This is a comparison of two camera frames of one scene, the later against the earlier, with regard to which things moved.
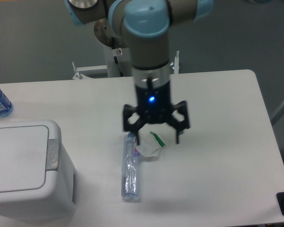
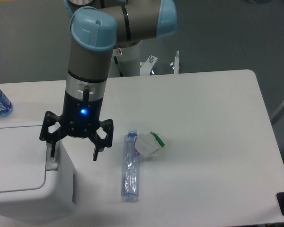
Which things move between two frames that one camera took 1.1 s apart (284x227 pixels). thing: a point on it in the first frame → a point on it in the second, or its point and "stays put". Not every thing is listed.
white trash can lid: (19, 157) stays put
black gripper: (154, 105) → (80, 118)
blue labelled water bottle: (0, 104) stays put
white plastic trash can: (32, 179) stays put
